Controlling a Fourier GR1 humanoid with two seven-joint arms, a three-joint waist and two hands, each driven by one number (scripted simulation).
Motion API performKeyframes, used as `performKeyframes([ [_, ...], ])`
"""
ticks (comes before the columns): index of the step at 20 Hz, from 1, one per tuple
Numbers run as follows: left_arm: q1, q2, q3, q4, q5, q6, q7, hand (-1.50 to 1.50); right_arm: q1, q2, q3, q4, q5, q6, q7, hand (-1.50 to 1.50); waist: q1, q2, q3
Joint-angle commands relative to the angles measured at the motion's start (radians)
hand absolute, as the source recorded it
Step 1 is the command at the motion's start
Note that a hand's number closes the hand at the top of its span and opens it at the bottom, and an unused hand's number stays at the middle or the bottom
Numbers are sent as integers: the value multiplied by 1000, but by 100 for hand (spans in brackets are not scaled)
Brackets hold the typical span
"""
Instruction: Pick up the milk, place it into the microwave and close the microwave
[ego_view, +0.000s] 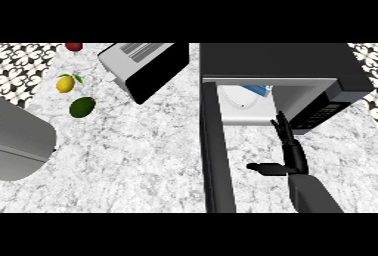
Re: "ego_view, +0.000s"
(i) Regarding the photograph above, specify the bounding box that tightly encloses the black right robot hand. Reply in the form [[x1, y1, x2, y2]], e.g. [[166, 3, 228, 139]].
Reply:
[[245, 110, 310, 177]]

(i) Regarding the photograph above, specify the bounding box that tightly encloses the dark grey microwave door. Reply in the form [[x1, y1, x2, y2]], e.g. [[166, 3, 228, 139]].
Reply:
[[198, 81, 238, 214]]

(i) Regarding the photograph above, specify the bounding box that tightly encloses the blue and white milk carton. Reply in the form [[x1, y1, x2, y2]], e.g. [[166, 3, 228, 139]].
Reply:
[[239, 85, 273, 98]]

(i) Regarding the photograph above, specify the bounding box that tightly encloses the black microwave oven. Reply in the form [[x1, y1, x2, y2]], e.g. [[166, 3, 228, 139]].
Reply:
[[198, 42, 377, 136]]

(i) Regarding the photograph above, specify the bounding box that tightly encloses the silver toaster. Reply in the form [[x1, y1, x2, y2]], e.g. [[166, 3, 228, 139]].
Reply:
[[96, 42, 191, 106]]

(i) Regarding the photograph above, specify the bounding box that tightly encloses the green avocado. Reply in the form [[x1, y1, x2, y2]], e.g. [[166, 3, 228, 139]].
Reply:
[[68, 96, 98, 119]]

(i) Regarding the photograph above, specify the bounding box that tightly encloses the yellow lemon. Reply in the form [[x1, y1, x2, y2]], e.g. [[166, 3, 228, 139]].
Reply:
[[55, 73, 84, 95]]

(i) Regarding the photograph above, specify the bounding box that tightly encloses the red apple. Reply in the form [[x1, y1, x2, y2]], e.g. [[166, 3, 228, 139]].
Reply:
[[64, 42, 84, 52]]

